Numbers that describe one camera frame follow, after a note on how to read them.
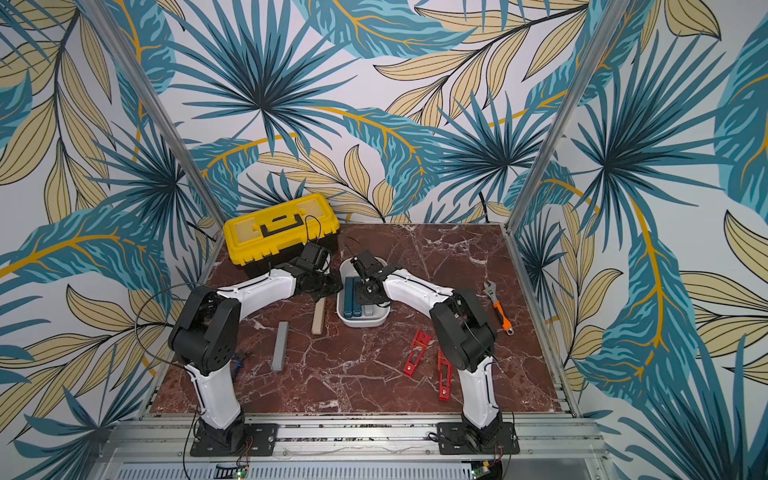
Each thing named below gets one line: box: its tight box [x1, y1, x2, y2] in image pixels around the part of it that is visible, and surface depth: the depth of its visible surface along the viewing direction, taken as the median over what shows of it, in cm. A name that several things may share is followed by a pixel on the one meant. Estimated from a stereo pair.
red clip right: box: [437, 347, 452, 401], surface depth 85 cm
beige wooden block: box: [312, 297, 326, 335], surface depth 93 cm
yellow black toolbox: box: [223, 193, 340, 275], surface depth 97 cm
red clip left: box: [403, 328, 432, 378], surface depth 90 cm
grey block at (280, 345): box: [272, 321, 289, 372], surface depth 88 cm
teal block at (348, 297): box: [344, 277, 354, 318], surface depth 97 cm
